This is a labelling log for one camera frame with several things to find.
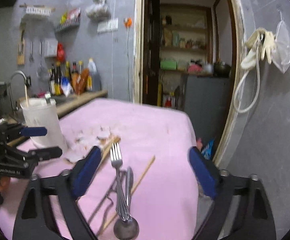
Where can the clear plastic bag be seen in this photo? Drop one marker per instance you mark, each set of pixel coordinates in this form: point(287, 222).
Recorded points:
point(281, 54)

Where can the dark soy sauce bottle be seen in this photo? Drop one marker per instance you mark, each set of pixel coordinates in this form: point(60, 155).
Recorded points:
point(52, 80)

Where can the green box on shelf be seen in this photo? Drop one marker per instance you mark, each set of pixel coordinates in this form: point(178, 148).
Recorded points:
point(168, 65)

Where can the red cap sauce bottle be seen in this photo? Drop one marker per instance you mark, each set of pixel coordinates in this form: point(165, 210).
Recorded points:
point(74, 74)

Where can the person's left hand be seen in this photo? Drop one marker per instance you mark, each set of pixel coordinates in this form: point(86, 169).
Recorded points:
point(4, 183)

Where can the hanging wire strainer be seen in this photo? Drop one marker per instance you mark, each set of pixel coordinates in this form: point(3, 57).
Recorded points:
point(42, 72)

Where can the red plastic bag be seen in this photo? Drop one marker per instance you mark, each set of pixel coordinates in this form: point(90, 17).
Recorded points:
point(60, 53)

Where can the silver fork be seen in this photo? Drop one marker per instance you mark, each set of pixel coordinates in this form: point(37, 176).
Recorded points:
point(117, 162)

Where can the grey metal cabinet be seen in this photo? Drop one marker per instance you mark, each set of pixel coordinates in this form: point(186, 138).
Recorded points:
point(205, 102)

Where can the white wall socket box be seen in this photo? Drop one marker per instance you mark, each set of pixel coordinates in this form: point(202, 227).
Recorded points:
point(50, 47)

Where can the wooden counter edge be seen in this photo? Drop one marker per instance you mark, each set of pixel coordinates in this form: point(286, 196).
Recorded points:
point(64, 106)

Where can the yellow label sauce bottle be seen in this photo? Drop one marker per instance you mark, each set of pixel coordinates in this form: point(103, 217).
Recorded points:
point(57, 84)

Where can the white utensil holder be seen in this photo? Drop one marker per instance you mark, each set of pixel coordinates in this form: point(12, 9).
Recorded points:
point(38, 113)

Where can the orange snack bag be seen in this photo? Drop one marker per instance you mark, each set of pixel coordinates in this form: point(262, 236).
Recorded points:
point(81, 82)

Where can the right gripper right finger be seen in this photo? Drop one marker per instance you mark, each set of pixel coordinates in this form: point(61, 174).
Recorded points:
point(219, 186)

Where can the chrome sink faucet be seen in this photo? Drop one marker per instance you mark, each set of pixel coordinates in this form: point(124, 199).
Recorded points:
point(17, 81)

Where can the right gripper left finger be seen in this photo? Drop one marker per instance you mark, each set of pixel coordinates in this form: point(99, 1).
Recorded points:
point(72, 184)

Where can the silver spoon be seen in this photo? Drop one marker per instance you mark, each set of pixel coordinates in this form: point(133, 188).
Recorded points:
point(125, 227)

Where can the wall wire rack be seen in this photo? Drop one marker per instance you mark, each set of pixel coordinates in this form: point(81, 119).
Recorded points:
point(68, 24)

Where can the black wok on cabinet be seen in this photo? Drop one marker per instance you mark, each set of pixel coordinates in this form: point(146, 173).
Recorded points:
point(221, 69)

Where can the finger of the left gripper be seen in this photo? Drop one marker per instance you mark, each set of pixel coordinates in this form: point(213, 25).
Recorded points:
point(33, 131)
point(16, 157)

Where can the white blue salt bag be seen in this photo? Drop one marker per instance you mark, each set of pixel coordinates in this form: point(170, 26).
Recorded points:
point(66, 86)

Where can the white rubber glove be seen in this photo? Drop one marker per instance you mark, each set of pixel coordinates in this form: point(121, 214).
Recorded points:
point(268, 46)

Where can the wooden wall plaque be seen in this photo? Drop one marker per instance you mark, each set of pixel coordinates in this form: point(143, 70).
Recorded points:
point(21, 46)

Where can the bamboo chopstick long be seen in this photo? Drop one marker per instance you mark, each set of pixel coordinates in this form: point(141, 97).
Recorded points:
point(106, 149)

